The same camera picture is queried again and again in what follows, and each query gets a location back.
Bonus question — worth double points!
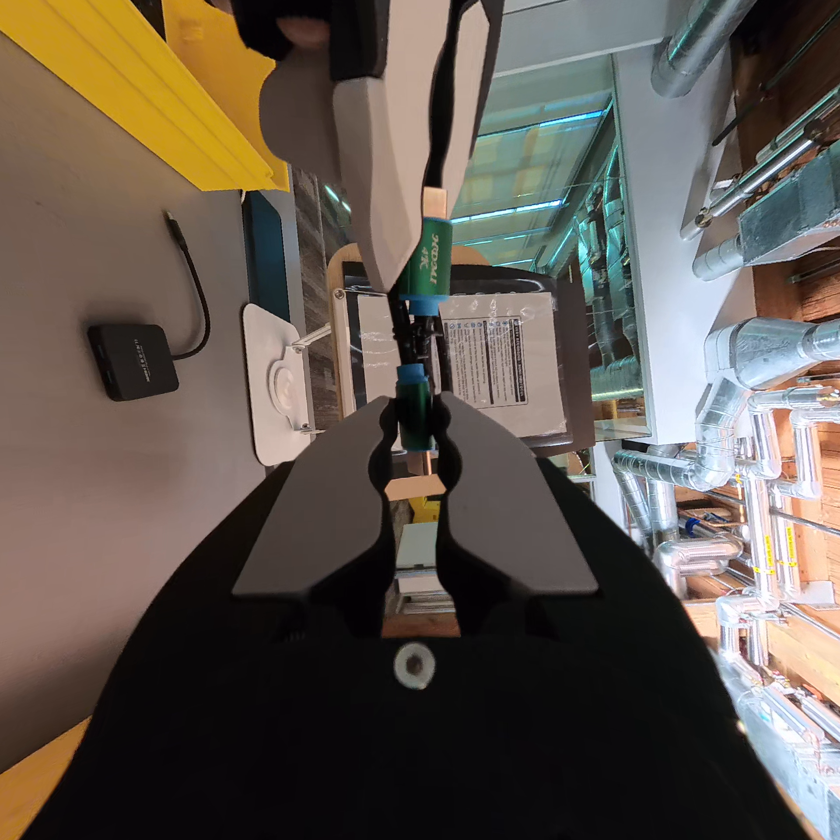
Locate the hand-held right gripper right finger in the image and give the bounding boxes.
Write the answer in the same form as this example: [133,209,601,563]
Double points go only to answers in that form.
[433,392,599,637]

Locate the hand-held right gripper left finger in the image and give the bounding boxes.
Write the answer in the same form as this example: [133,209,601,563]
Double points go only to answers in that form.
[231,395,399,637]

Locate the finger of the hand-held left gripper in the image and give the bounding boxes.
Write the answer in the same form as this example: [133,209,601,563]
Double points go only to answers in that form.
[331,0,460,294]
[430,0,506,221]

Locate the black braided hdmi cable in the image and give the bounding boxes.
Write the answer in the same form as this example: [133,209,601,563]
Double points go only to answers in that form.
[387,187,455,455]

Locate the yellow plastic bin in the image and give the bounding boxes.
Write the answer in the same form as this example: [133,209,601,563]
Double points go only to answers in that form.
[0,0,291,193]

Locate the black hdmi adapter hub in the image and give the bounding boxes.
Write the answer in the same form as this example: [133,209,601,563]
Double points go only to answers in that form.
[87,210,212,403]

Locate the person's left hand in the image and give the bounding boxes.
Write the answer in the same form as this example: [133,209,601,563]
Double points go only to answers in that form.
[274,14,331,52]

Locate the dark blue pad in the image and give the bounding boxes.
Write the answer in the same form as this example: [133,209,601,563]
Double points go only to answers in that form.
[241,192,291,324]

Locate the instruction sign on white stand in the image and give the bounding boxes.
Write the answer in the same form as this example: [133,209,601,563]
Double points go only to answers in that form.
[243,243,596,468]

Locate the silver insulated pipes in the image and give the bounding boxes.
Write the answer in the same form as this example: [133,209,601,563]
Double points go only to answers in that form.
[613,0,840,840]

